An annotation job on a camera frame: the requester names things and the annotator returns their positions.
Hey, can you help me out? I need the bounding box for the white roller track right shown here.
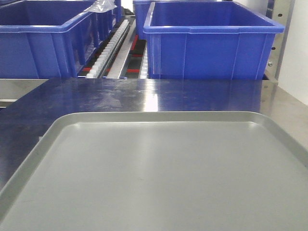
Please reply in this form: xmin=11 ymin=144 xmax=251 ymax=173
xmin=86 ymin=19 xmax=129 ymax=79

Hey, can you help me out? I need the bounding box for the grey plastic tray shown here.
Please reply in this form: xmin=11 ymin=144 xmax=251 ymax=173
xmin=0 ymin=112 xmax=308 ymax=231

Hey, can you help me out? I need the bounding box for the blue plastic bin right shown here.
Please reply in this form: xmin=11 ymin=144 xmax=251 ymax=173
xmin=143 ymin=1 xmax=284 ymax=80

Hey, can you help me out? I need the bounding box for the blue plastic bin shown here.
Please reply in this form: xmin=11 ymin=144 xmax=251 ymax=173
xmin=143 ymin=1 xmax=284 ymax=80
xmin=0 ymin=0 xmax=122 ymax=79

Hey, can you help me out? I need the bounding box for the clear plastic bag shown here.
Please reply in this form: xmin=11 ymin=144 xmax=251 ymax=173
xmin=86 ymin=0 xmax=117 ymax=13

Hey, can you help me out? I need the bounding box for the blue plastic bin centre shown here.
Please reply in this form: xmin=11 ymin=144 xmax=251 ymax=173
xmin=0 ymin=0 xmax=122 ymax=79

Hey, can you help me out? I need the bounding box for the steel divider rail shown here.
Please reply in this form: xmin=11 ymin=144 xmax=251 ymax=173
xmin=106 ymin=19 xmax=136 ymax=79

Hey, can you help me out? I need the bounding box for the steel shelf front rail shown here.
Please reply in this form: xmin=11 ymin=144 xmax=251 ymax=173
xmin=0 ymin=78 xmax=47 ymax=109

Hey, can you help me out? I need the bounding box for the perforated steel shelf post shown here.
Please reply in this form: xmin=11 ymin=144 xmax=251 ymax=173
xmin=265 ymin=0 xmax=295 ymax=82

